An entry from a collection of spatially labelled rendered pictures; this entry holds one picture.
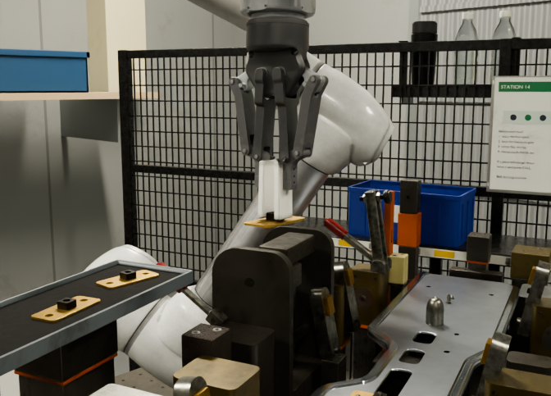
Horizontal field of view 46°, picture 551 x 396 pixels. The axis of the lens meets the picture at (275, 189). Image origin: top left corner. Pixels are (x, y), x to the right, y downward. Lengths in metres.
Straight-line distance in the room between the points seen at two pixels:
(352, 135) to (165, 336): 0.57
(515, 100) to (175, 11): 2.90
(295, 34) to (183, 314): 0.78
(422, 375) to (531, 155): 0.93
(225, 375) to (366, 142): 0.60
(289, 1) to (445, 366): 0.61
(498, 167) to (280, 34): 1.17
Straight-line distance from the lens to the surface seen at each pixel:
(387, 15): 3.73
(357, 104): 1.26
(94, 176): 4.03
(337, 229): 1.38
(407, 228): 1.65
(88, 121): 3.63
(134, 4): 3.93
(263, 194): 0.79
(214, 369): 0.84
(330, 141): 1.25
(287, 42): 0.76
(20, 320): 0.82
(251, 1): 0.77
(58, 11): 3.94
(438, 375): 1.04
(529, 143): 1.83
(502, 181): 1.85
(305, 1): 0.77
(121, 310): 0.83
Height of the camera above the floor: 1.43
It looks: 9 degrees down
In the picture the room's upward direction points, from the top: straight up
